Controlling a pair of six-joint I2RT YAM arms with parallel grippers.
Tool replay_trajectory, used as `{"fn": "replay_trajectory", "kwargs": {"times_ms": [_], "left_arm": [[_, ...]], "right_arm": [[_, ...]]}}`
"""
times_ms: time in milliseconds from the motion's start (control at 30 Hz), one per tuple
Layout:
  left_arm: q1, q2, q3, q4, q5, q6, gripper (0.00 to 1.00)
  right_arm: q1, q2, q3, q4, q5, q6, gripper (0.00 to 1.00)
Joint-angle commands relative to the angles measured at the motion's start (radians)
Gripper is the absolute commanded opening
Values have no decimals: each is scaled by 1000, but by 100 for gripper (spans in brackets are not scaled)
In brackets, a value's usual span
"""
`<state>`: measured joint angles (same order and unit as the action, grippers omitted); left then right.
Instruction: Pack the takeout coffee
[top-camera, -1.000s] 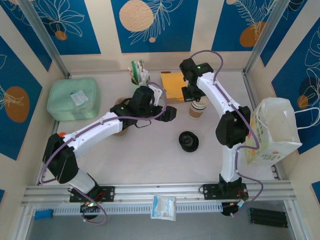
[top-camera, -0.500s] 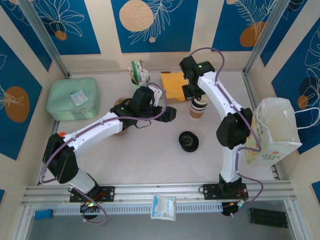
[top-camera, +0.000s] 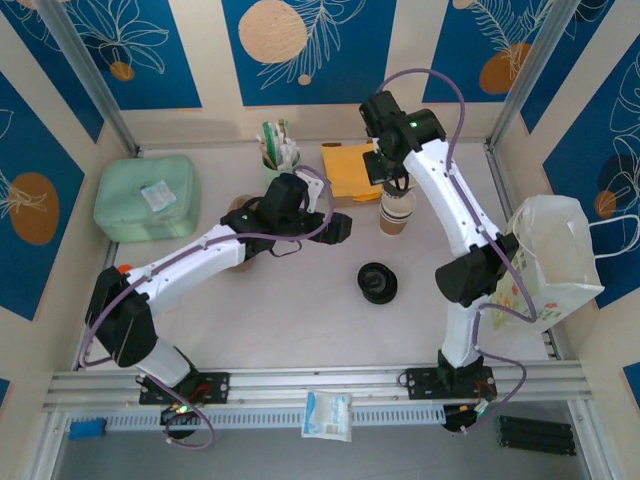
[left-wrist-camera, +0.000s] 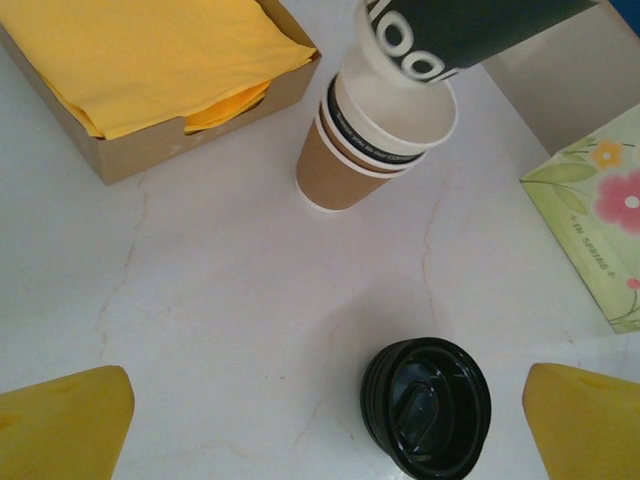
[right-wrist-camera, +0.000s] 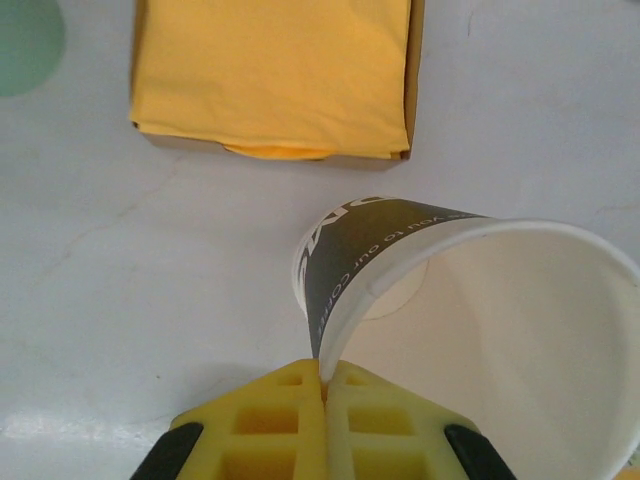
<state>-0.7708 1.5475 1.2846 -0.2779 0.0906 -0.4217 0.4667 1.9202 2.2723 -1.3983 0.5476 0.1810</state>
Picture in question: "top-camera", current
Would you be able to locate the aluminium front rail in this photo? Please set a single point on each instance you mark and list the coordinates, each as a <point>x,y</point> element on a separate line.
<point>300,382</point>

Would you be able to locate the blue plastic clip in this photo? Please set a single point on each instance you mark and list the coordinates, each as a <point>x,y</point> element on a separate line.
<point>87,430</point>

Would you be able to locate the brown pulp cup carrier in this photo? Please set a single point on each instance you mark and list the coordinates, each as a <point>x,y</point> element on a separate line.
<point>240,202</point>

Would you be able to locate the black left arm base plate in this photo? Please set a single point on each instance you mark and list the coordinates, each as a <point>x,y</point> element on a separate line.
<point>215,387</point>

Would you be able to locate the white blue plastic packet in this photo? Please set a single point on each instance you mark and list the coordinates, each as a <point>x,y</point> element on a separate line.
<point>327,415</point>

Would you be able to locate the white paper takeout bag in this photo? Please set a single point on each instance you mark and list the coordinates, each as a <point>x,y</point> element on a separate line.
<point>550,250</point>

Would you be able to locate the brown cardboard napkin tray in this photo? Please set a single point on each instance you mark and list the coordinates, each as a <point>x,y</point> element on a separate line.
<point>345,201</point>

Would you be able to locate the orange capped small bottle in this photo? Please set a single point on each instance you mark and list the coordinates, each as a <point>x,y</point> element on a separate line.
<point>124,268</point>

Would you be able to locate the green white sachet stick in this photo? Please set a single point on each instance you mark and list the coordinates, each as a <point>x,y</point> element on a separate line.
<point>270,137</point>

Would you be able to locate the black ribbed block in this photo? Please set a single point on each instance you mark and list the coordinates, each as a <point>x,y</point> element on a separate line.
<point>535,435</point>

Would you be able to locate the brown white paper cup stack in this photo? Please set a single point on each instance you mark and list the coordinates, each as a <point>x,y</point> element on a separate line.
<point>397,215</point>

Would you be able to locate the wooden stirrer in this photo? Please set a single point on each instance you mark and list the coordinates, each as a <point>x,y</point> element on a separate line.
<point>265,152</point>
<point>283,131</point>

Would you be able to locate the black cup lid stack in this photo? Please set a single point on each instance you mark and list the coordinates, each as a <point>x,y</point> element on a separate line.
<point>377,282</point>

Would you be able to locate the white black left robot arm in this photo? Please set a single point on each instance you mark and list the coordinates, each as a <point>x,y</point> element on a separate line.
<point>190,260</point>

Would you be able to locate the green plastic container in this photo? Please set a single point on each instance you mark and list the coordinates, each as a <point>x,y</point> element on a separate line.
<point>125,210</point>

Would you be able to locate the aluminium frame post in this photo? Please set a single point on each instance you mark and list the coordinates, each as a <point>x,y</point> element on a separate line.
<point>92,75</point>
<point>531,75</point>

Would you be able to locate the yellow napkin stack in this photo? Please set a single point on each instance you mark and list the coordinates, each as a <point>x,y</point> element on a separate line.
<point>345,170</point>

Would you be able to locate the mint green holder cup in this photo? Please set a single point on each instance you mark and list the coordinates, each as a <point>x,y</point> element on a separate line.
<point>272,175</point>

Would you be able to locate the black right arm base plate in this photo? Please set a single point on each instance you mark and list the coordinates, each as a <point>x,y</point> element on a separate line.
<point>420,384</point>

